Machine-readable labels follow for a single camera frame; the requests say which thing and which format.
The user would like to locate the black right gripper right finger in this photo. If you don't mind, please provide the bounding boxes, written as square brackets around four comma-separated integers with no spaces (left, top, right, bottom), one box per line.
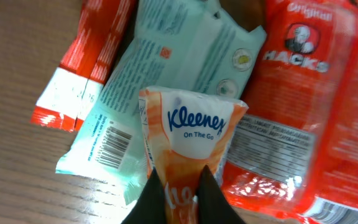
[196,165,246,224]

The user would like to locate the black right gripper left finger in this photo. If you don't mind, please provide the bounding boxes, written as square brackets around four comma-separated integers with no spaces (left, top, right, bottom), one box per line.
[121,169,167,224]

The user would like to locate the orange Kleenex tissue pack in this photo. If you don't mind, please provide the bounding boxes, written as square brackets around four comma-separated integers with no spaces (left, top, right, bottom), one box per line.
[139,86,249,223]

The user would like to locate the red snack bag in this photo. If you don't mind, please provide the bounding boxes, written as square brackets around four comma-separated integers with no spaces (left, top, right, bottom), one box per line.
[222,1,358,223]

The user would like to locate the red packet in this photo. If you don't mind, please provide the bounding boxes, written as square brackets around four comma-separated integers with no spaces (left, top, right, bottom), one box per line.
[31,0,136,132]

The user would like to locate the white small packet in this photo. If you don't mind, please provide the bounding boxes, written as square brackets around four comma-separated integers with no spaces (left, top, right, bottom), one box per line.
[56,0,266,203]

